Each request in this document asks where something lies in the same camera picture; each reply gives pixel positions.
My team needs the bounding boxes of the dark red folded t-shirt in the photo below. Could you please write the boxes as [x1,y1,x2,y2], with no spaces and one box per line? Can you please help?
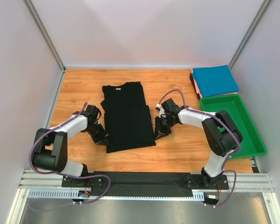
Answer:
[189,73,195,87]

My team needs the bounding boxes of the black t-shirt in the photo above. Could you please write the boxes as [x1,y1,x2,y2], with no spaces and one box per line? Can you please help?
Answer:
[101,82,156,153]

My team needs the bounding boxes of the left aluminium frame post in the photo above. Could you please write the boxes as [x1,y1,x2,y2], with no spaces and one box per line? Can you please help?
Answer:
[23,0,65,71]

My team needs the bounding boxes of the pink folded t-shirt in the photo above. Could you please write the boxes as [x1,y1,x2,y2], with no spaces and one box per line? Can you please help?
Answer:
[192,79,238,99]

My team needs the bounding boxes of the blue folded t-shirt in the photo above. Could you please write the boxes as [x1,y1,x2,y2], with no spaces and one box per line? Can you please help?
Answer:
[192,65,239,98]

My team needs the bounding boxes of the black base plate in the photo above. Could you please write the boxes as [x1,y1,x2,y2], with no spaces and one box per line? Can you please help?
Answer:
[60,171,230,198]

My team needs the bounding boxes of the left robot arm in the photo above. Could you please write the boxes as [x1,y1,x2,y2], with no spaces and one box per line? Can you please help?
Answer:
[28,103,108,179]

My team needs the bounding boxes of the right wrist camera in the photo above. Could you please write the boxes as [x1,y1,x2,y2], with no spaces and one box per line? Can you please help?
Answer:
[156,104,166,118]

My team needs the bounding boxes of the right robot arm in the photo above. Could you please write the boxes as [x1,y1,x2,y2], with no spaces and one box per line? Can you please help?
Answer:
[154,98,243,189]

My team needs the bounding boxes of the slotted cable duct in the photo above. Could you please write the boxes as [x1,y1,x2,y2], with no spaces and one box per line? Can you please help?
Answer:
[27,189,215,202]

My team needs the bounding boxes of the right aluminium frame post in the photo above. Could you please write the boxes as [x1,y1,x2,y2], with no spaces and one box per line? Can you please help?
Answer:
[228,0,273,70]

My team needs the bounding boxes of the green plastic tray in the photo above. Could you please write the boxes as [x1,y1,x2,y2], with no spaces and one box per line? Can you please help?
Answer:
[200,94,267,159]

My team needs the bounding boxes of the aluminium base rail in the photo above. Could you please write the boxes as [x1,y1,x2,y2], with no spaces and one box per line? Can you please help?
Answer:
[18,170,275,193]

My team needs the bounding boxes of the aluminium frame post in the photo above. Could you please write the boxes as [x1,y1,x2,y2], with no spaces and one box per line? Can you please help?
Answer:
[228,0,273,70]
[23,0,65,71]

